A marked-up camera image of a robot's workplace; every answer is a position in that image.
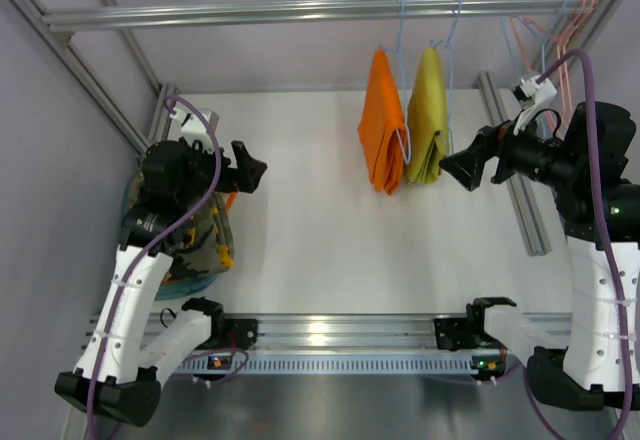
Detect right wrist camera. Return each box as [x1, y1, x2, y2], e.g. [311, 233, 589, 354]
[512, 75, 557, 135]

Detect aluminium hanging rail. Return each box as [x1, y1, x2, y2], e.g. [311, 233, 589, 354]
[42, 0, 600, 33]

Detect slotted cable duct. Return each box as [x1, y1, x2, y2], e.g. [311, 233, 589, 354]
[177, 353, 505, 375]

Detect orange trousers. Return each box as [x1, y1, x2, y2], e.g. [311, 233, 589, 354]
[358, 49, 407, 195]

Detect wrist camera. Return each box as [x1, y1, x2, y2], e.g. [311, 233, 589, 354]
[169, 108, 213, 152]
[512, 75, 557, 135]

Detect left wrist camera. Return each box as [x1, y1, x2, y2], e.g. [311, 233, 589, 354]
[169, 108, 213, 152]

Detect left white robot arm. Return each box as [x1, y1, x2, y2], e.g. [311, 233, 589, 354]
[54, 139, 267, 427]

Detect camouflage trousers pile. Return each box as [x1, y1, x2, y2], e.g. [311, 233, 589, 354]
[130, 172, 236, 289]

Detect pink hanger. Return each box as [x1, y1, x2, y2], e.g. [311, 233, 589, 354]
[549, 0, 601, 134]
[508, 0, 594, 134]

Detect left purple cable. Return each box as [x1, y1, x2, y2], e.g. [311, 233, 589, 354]
[85, 94, 224, 440]

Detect empty blue hanger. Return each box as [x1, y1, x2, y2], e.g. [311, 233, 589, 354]
[501, 0, 571, 137]

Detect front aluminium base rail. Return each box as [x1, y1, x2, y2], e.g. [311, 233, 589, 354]
[82, 312, 576, 352]

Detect yellow-green folded trousers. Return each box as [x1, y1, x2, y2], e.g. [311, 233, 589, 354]
[407, 47, 449, 185]

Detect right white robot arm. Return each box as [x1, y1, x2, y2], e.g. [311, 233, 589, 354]
[440, 102, 639, 411]

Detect blue wire hanger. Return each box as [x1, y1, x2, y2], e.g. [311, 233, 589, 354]
[383, 0, 412, 166]
[431, 0, 464, 155]

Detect teal laundry basket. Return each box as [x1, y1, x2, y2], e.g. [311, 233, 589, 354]
[120, 173, 217, 301]

